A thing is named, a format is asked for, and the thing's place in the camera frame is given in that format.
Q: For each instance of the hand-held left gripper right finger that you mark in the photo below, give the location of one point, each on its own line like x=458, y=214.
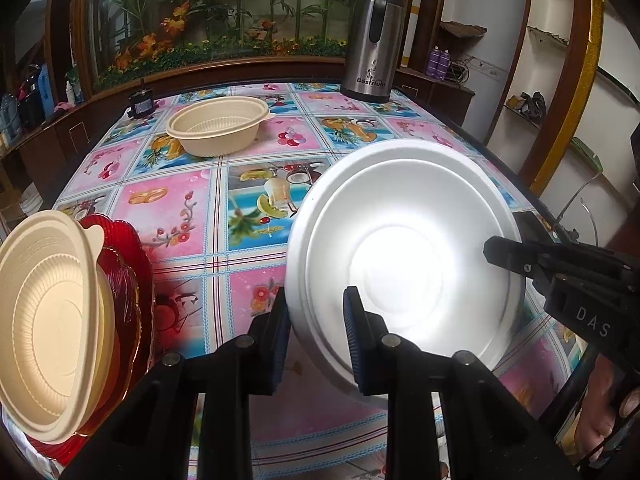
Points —
x=356, y=340

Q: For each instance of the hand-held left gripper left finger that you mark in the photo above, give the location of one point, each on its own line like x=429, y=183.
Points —
x=279, y=365

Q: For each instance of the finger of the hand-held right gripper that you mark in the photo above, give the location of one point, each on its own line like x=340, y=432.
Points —
x=510, y=255

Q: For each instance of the beige plastic bowl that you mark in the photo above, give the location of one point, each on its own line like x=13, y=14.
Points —
x=50, y=310
x=215, y=135

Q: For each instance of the person's right hand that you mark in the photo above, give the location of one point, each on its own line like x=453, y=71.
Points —
x=600, y=410

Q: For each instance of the eyeglasses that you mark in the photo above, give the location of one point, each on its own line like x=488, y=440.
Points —
x=593, y=225

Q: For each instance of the fruit printed tablecloth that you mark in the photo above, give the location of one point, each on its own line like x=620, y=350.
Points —
x=200, y=270

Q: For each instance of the black shoe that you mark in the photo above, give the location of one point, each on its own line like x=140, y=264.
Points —
x=527, y=105

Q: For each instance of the purple spray can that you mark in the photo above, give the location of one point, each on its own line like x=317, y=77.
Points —
x=435, y=62
x=444, y=65

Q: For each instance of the dark woven basket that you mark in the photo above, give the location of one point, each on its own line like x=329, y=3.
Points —
x=462, y=30

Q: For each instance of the stainless steel thermos jug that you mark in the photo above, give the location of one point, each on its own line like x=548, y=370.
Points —
x=370, y=50

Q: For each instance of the wooden display cabinet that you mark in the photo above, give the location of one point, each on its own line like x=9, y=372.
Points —
x=250, y=72

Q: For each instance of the pink cloth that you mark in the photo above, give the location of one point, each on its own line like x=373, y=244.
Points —
x=65, y=106

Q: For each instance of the white bottle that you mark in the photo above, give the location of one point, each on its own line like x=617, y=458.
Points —
x=70, y=92

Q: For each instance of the artificial flower display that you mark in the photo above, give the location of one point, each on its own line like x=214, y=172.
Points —
x=225, y=10

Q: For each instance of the black flask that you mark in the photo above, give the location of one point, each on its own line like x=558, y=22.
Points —
x=32, y=100

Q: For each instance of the grey-blue kettle jug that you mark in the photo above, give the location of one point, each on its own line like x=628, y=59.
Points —
x=9, y=115

